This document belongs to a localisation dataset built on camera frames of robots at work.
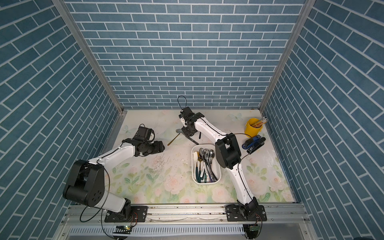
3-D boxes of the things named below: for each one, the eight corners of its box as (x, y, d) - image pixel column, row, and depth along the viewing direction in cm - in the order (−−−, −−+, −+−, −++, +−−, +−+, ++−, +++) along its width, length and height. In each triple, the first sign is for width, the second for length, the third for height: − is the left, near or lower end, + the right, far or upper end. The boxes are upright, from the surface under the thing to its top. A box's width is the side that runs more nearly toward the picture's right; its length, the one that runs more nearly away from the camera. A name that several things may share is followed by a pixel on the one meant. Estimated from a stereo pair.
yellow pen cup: (245, 138, 107) (249, 128, 98) (242, 127, 113) (246, 117, 105) (257, 138, 107) (263, 128, 98) (254, 127, 113) (259, 117, 105)
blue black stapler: (249, 154, 98) (251, 150, 94) (240, 146, 102) (242, 141, 98) (264, 144, 104) (267, 140, 99) (256, 136, 108) (258, 132, 104)
